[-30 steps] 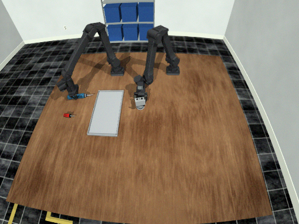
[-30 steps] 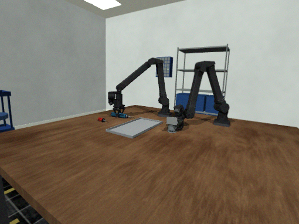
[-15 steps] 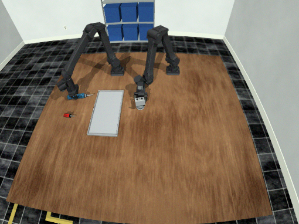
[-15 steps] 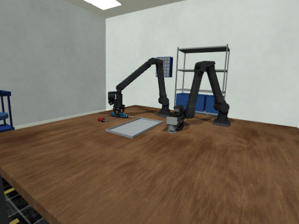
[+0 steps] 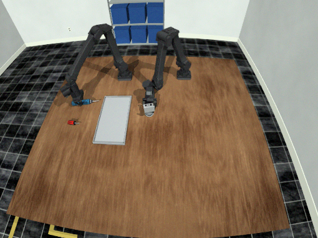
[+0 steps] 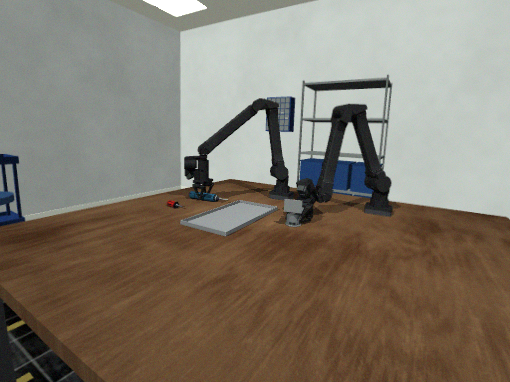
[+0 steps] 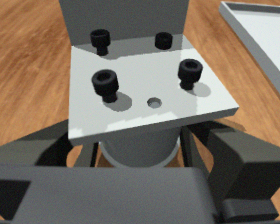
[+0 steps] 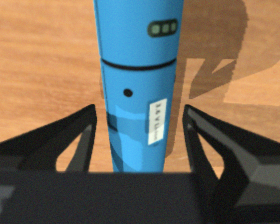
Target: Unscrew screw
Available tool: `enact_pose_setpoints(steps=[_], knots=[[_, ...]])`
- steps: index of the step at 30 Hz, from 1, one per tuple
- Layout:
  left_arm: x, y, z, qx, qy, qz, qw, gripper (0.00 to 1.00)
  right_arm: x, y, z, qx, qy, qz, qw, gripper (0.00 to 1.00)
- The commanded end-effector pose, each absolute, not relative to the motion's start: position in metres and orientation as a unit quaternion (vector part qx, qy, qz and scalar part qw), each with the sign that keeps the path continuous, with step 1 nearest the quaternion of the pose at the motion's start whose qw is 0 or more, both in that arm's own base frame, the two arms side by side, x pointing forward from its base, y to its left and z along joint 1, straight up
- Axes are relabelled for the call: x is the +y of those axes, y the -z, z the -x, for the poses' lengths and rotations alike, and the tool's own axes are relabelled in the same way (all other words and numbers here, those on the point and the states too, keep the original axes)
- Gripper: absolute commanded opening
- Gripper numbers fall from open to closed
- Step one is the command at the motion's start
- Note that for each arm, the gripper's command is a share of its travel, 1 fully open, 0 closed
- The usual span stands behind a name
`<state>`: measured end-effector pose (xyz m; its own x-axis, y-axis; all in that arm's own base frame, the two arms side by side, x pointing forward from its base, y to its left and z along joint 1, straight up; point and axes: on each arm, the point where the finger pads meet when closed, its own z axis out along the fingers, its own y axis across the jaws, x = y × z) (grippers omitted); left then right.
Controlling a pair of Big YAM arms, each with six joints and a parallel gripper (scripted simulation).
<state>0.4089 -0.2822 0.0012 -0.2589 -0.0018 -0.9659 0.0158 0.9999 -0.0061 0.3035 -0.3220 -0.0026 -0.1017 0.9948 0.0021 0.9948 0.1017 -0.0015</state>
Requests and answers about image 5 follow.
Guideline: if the white rimmed tray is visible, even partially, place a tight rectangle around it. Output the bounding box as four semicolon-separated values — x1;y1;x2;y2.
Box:
93;96;132;145

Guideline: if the grey l-shaped bracket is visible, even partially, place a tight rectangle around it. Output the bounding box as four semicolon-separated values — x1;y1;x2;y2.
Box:
143;103;155;113

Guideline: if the blue electric screwdriver barrel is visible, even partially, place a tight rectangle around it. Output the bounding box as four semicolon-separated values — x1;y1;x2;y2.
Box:
71;99;97;106

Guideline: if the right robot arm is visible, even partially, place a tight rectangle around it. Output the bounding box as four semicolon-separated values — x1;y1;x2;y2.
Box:
60;24;132;98

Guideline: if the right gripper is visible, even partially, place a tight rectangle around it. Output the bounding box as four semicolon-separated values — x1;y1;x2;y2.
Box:
73;90;84;106

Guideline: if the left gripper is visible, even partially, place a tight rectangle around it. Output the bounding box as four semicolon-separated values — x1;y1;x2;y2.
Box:
142;98;157;108

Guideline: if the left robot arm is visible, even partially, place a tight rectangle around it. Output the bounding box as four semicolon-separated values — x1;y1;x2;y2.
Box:
142;27;191;98

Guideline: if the dark grey cylinder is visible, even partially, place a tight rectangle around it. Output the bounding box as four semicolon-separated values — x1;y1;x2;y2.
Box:
145;112;153;117

